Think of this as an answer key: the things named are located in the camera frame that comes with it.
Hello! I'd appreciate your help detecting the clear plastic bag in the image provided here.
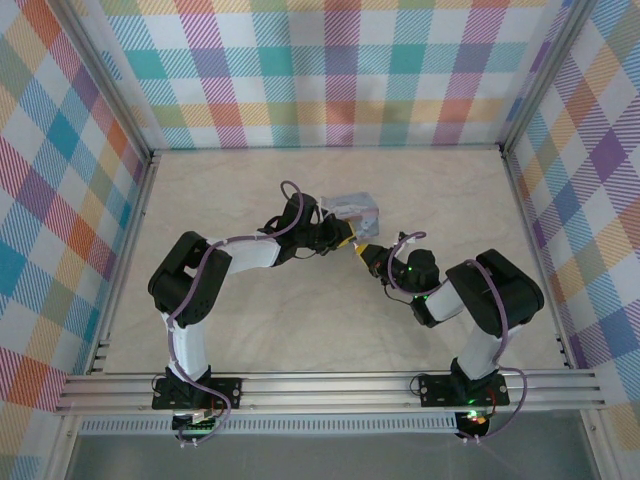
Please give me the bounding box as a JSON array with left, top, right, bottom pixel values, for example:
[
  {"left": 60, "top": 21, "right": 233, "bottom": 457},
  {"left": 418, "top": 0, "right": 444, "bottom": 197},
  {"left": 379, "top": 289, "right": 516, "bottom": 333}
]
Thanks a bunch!
[{"left": 319, "top": 191, "right": 382, "bottom": 240}]

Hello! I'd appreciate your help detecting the small controller board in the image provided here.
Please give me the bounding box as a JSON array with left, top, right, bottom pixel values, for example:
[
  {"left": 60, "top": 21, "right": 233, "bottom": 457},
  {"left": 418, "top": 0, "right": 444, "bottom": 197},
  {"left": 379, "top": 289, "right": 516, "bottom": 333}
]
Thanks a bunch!
[{"left": 457, "top": 408, "right": 492, "bottom": 432}]

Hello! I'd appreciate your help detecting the green circuit board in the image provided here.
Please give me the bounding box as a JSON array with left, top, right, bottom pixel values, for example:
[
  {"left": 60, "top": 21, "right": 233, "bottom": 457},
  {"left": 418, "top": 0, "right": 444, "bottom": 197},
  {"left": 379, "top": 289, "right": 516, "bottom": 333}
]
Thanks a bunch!
[{"left": 172, "top": 409, "right": 222, "bottom": 434}]

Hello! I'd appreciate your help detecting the thin aluminium frame rail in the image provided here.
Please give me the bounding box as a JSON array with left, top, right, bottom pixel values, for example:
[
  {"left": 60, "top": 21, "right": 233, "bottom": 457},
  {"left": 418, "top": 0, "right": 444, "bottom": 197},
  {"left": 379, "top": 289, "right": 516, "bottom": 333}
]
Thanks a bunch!
[{"left": 149, "top": 143, "right": 507, "bottom": 154}]

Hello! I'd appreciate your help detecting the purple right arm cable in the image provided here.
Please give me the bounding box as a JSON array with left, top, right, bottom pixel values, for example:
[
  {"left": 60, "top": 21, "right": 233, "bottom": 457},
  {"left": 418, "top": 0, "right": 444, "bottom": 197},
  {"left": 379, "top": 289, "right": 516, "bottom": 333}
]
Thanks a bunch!
[{"left": 387, "top": 229, "right": 531, "bottom": 444}]

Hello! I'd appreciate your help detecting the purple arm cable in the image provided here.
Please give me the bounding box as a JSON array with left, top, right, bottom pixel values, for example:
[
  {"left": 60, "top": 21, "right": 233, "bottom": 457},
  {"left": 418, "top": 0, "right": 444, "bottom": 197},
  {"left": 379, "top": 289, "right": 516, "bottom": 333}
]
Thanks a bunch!
[
  {"left": 387, "top": 229, "right": 531, "bottom": 444},
  {"left": 167, "top": 179, "right": 307, "bottom": 449}
]

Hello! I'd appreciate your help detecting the aluminium frame side rail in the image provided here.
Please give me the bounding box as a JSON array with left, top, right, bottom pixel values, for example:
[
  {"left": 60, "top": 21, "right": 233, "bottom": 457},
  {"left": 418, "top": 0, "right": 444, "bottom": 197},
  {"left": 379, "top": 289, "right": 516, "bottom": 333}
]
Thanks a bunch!
[
  {"left": 498, "top": 148, "right": 585, "bottom": 372},
  {"left": 85, "top": 152, "right": 162, "bottom": 376}
]

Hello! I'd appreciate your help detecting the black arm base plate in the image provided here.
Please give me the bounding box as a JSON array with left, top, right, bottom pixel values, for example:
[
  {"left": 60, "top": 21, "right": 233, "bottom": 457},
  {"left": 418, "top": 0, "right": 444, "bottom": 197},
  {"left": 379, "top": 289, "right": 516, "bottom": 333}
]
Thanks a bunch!
[
  {"left": 418, "top": 373, "right": 512, "bottom": 407},
  {"left": 151, "top": 377, "right": 245, "bottom": 410}
]

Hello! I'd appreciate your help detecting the wide aluminium base rail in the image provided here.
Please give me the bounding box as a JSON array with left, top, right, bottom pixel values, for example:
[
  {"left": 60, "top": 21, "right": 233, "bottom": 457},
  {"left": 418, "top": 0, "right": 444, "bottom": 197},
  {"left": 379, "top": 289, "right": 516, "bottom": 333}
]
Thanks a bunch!
[{"left": 54, "top": 368, "right": 607, "bottom": 417}]

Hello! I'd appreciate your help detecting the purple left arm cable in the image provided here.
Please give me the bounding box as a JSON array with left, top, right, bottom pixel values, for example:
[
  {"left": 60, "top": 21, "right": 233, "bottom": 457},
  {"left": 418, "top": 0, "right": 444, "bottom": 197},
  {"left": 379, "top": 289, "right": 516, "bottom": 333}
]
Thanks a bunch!
[{"left": 167, "top": 179, "right": 307, "bottom": 449}]

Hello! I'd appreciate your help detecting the slotted grey cable duct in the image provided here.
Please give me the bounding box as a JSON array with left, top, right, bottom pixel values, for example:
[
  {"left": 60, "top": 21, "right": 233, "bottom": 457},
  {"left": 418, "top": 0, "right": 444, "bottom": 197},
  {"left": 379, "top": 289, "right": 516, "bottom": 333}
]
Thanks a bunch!
[{"left": 79, "top": 418, "right": 460, "bottom": 436}]

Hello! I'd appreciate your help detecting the aluminium frame post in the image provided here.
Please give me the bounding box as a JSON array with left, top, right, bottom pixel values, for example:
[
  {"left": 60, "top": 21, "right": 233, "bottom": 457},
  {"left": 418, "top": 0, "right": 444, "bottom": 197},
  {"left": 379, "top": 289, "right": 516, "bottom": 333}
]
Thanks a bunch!
[
  {"left": 499, "top": 0, "right": 594, "bottom": 154},
  {"left": 49, "top": 0, "right": 157, "bottom": 161}
]

